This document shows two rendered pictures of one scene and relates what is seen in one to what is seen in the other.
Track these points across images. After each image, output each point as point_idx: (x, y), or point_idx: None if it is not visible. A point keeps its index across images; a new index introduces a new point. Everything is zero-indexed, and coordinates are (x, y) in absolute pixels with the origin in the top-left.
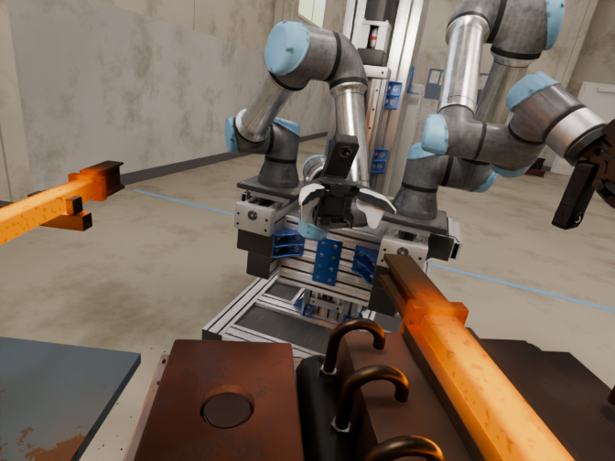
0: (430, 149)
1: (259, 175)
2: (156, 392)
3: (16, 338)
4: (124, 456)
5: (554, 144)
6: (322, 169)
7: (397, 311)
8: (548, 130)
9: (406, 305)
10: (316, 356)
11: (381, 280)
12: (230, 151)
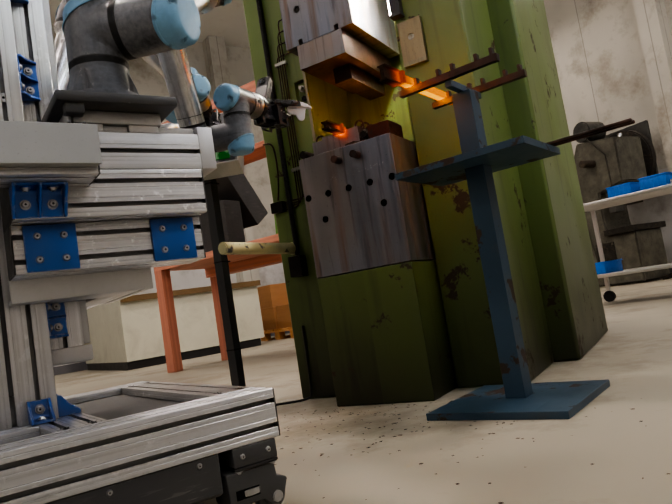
0: (206, 96)
1: (133, 92)
2: (393, 122)
3: (453, 156)
4: (401, 137)
5: (207, 103)
6: (266, 95)
7: (337, 130)
8: (206, 97)
9: (342, 124)
10: (362, 130)
11: (329, 127)
12: (192, 43)
